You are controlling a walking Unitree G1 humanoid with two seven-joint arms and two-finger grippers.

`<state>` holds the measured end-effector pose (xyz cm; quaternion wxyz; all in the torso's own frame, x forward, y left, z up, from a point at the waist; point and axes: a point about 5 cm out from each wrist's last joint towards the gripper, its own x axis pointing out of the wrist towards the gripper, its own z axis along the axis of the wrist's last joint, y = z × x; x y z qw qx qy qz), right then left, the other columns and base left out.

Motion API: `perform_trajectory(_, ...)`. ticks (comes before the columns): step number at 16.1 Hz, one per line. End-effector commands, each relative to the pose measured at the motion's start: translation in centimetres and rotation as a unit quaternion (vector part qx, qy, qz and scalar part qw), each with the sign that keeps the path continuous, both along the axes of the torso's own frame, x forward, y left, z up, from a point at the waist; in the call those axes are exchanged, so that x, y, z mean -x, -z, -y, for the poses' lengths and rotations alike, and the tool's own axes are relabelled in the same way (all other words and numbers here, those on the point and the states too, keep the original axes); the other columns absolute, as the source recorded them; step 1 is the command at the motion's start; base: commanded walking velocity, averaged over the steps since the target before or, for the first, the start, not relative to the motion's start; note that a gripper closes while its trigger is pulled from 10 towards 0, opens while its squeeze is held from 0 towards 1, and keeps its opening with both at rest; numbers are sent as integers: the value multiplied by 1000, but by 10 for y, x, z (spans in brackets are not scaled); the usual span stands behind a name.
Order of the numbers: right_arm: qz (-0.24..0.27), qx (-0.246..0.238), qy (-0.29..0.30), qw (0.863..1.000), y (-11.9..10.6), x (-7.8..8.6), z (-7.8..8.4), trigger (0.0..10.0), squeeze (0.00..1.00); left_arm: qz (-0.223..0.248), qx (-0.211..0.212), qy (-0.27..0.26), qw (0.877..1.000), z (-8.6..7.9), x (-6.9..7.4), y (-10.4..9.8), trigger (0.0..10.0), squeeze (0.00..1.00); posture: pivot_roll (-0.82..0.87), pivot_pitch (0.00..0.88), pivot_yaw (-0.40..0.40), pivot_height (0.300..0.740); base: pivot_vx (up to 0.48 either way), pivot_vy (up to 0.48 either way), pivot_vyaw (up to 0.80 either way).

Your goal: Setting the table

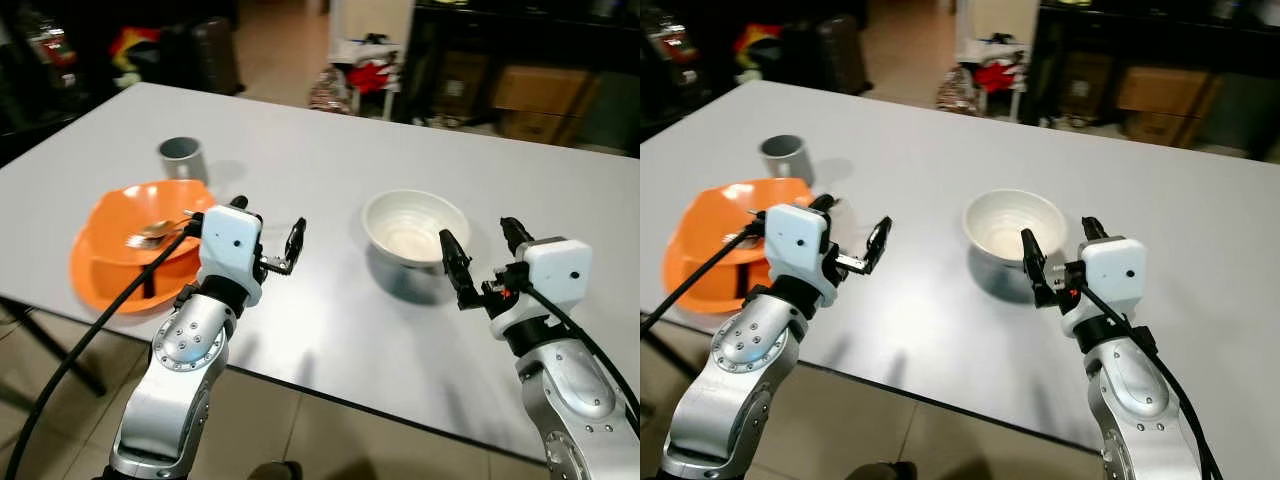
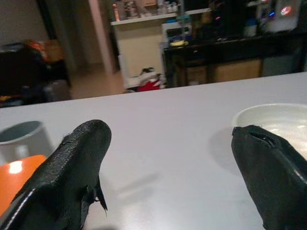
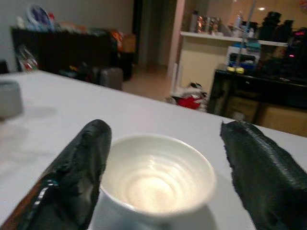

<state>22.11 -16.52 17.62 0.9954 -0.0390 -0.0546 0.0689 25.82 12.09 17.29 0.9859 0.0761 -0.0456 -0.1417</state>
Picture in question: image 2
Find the mint green cup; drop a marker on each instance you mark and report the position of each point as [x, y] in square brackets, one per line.
[21, 143]

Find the small brown cardboard box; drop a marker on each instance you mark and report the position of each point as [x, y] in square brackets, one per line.
[196, 74]

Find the white jar blue lid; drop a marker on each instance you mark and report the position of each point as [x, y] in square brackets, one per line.
[250, 29]

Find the white plastic container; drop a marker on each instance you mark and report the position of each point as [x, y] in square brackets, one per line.
[176, 33]

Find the white ceramic bowl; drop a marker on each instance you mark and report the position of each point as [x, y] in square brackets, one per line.
[275, 117]

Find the orange plate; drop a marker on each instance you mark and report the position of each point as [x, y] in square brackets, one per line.
[14, 177]

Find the red cloth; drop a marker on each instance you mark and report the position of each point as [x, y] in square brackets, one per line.
[149, 86]

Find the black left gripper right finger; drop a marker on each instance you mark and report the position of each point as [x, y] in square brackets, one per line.
[271, 172]

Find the yellow sponge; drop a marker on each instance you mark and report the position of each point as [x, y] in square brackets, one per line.
[178, 43]

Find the dark sofa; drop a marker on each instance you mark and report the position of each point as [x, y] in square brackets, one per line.
[26, 72]

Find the orange bag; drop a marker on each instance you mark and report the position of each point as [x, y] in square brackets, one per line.
[43, 49]

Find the black console table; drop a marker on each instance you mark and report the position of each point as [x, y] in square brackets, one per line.
[230, 49]

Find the white counter cabinet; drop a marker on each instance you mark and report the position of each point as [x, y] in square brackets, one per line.
[139, 48]

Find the white kitchen appliance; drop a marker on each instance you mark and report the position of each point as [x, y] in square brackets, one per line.
[280, 16]

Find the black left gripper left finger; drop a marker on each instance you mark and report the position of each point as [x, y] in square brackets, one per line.
[72, 163]

